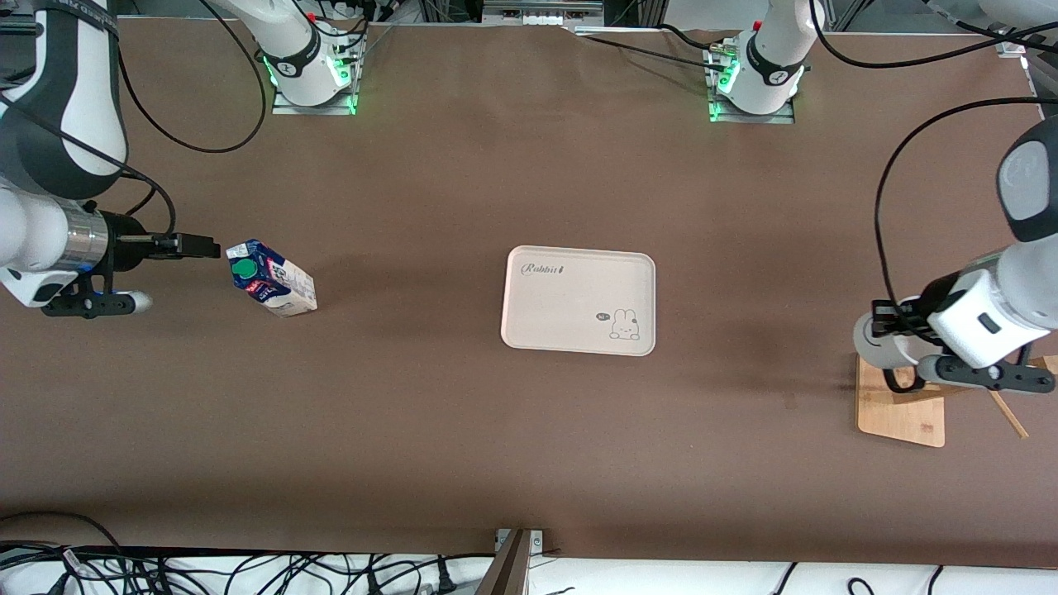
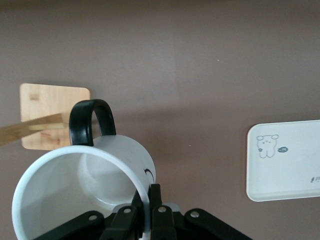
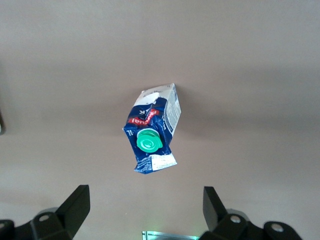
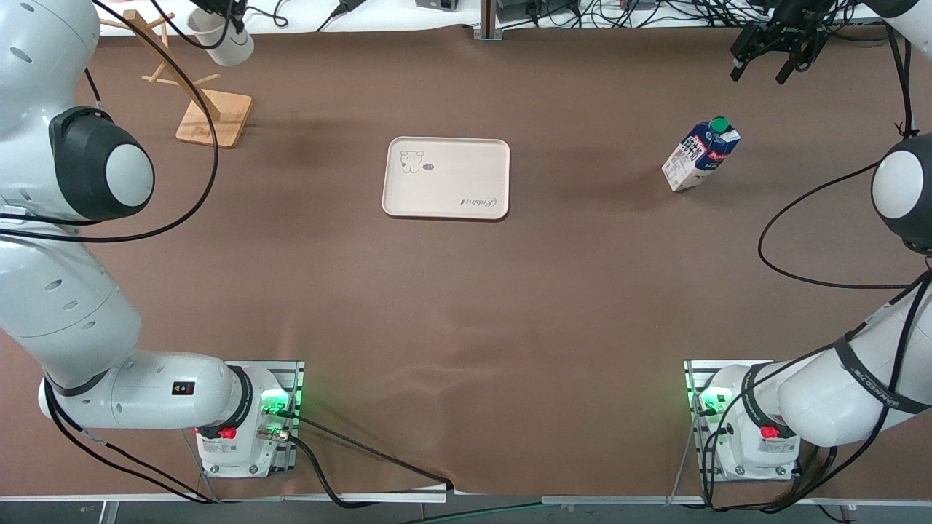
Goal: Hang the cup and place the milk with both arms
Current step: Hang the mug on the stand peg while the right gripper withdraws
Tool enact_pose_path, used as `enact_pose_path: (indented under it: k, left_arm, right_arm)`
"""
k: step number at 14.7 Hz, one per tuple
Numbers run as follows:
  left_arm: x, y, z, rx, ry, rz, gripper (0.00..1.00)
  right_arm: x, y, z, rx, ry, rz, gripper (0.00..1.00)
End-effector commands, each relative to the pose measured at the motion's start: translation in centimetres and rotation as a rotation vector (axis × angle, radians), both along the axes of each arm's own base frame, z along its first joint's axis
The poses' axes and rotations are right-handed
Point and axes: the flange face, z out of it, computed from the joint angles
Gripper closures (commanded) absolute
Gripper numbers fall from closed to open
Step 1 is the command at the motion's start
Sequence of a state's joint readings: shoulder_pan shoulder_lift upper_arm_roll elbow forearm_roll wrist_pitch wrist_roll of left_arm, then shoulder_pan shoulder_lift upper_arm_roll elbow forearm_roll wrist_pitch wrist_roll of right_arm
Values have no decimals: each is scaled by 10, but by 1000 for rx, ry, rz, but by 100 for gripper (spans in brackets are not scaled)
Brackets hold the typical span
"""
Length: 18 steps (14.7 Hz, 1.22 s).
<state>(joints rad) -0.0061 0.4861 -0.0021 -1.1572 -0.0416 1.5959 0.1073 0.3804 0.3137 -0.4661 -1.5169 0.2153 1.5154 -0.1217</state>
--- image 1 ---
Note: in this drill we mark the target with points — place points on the beige rabbit print tray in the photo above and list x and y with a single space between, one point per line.
579 297

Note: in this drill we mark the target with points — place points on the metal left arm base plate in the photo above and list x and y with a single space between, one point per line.
777 119

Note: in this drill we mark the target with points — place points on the blue white milk carton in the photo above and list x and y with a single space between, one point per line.
281 285

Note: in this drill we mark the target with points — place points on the silver electrical box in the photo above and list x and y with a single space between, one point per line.
537 15

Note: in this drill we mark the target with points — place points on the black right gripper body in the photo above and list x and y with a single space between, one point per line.
126 242

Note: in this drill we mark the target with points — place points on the small metal mounting plate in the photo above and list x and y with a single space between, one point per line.
537 541

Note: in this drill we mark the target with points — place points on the wooden cup rack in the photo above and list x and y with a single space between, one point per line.
901 413

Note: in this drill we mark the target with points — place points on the grey aluminium profile bar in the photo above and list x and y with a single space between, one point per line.
508 570

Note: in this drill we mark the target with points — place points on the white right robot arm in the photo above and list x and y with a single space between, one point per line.
66 99

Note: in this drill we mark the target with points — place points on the metal table corner bracket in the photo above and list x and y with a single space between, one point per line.
1010 48

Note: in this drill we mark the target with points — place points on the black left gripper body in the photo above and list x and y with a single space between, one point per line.
932 294

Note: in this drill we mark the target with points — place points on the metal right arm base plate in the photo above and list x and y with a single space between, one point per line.
289 108

